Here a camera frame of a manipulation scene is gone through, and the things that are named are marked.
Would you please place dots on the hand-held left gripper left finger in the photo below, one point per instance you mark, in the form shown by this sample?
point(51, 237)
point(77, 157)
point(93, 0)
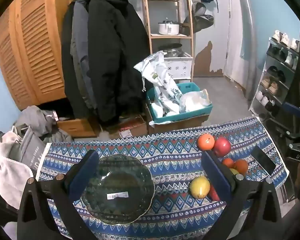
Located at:
point(83, 175)

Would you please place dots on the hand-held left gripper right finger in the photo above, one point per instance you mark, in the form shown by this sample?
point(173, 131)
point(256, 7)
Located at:
point(217, 172)

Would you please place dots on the wooden drawer box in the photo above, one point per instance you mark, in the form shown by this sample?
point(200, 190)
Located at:
point(75, 127)

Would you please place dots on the white cooking pot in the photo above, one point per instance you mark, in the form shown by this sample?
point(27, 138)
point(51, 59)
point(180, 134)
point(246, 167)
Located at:
point(168, 28)

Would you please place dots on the yellow pear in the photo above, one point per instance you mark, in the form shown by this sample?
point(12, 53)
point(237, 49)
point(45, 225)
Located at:
point(200, 187)

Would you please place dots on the dark hanging bag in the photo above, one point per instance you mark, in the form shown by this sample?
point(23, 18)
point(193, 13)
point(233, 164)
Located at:
point(200, 17)

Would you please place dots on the metal shoe rack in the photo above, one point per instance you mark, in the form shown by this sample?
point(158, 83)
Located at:
point(277, 80)

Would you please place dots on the white door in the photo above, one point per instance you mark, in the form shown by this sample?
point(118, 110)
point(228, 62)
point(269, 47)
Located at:
point(237, 30)

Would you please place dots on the group of shoes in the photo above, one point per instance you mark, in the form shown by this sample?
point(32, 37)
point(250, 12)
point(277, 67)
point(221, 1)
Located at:
point(272, 86)

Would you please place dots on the black hanging jacket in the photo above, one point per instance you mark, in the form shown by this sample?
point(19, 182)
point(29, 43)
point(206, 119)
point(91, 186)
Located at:
point(110, 55)

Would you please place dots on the small tangerine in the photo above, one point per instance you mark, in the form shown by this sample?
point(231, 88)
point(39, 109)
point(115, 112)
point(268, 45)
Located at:
point(228, 162)

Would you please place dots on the cardboard box with red label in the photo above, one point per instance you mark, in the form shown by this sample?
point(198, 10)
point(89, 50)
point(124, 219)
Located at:
point(131, 130)

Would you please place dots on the wooden shelf rack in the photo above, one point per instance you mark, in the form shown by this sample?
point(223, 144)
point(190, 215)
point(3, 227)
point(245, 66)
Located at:
point(170, 37)

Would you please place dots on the grey tote bag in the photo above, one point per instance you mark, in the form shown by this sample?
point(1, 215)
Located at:
point(31, 150)

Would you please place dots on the black smartphone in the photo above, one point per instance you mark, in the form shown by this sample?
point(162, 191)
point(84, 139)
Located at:
point(262, 158)

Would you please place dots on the orange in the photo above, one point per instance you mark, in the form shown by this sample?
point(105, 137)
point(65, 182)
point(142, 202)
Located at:
point(240, 167)
point(206, 142)

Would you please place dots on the white floral bag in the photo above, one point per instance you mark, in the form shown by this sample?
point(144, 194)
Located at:
point(160, 77)

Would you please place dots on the white towel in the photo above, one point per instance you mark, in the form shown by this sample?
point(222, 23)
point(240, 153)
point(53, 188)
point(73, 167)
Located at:
point(5, 160)

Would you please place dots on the wooden louvred wardrobe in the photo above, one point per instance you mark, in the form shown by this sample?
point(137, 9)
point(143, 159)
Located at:
point(32, 42)

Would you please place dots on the green mango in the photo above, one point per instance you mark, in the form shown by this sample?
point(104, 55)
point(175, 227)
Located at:
point(233, 172)

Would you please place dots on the clear plastic bag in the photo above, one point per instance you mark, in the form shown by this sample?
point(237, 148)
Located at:
point(193, 100)

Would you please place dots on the dark green glass plate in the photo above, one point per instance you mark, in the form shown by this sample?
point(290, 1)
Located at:
point(120, 175)

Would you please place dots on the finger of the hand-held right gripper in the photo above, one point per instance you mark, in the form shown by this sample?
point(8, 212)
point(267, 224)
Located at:
point(293, 110)
point(280, 130)

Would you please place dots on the grey hanging jacket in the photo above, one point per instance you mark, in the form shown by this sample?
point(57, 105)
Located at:
point(78, 42)

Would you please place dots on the red apple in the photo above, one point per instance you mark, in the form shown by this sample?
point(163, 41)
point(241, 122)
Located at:
point(222, 147)
point(213, 193)

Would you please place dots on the large cardboard box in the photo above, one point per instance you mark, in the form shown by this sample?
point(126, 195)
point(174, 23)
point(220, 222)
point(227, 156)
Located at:
point(180, 126)

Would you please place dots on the teal plastic crate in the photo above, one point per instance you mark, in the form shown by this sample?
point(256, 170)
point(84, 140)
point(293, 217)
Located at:
point(190, 113)

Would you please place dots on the metal pot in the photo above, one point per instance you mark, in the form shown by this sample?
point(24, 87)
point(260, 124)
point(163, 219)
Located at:
point(171, 51)

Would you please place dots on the blue patterned tablecloth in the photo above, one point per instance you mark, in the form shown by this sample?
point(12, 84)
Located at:
point(170, 155)

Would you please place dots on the grey clothing pile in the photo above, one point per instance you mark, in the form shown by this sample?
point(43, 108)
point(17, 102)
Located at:
point(35, 117)

